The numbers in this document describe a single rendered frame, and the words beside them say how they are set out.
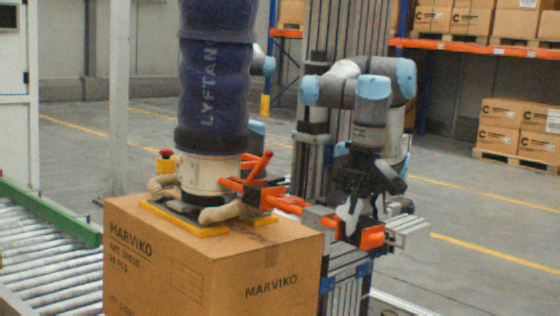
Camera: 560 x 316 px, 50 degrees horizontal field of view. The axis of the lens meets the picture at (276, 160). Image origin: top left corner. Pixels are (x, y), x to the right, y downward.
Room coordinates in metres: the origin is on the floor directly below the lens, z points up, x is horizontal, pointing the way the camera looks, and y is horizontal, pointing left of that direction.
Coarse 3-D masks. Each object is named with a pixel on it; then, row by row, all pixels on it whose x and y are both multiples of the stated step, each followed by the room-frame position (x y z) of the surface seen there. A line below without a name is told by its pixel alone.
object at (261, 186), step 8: (248, 184) 1.61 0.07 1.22; (256, 184) 1.63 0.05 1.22; (264, 184) 1.64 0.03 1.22; (272, 184) 1.64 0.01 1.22; (248, 192) 1.57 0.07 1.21; (256, 192) 1.55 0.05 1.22; (264, 192) 1.55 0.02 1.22; (272, 192) 1.56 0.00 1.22; (280, 192) 1.58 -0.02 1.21; (248, 200) 1.57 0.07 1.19; (256, 200) 1.56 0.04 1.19; (264, 200) 1.55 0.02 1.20; (256, 208) 1.54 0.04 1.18; (264, 208) 1.55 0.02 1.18; (272, 208) 1.57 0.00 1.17
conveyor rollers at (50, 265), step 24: (0, 216) 3.12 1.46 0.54; (24, 216) 3.13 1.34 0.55; (0, 240) 2.77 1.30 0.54; (24, 240) 2.77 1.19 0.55; (48, 240) 2.84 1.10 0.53; (72, 240) 2.84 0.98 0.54; (24, 264) 2.50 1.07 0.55; (48, 264) 2.56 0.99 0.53; (72, 264) 2.55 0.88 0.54; (96, 264) 2.55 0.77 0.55; (24, 288) 2.30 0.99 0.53; (48, 288) 2.29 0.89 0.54; (72, 288) 2.29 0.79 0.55; (96, 288) 2.34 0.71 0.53; (48, 312) 2.10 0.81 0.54; (72, 312) 2.09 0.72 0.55; (96, 312) 2.14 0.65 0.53
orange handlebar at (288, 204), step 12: (240, 156) 2.07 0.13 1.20; (252, 156) 2.03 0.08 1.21; (240, 168) 1.90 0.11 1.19; (252, 168) 1.94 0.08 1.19; (228, 180) 1.68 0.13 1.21; (240, 180) 1.70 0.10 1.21; (240, 192) 1.63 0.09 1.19; (276, 204) 1.52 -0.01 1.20; (288, 204) 1.49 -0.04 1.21; (300, 204) 1.51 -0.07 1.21; (300, 216) 1.45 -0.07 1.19; (336, 216) 1.42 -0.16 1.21; (372, 240) 1.29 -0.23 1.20
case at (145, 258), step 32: (128, 224) 1.74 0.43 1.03; (160, 224) 1.65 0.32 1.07; (224, 224) 1.70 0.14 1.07; (288, 224) 1.74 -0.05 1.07; (128, 256) 1.74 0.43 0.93; (160, 256) 1.61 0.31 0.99; (192, 256) 1.49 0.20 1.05; (224, 256) 1.45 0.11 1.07; (256, 256) 1.52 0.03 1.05; (288, 256) 1.60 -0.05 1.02; (320, 256) 1.69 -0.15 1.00; (128, 288) 1.73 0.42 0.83; (160, 288) 1.60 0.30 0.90; (192, 288) 1.49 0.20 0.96; (224, 288) 1.45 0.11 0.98; (256, 288) 1.52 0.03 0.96; (288, 288) 1.61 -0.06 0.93
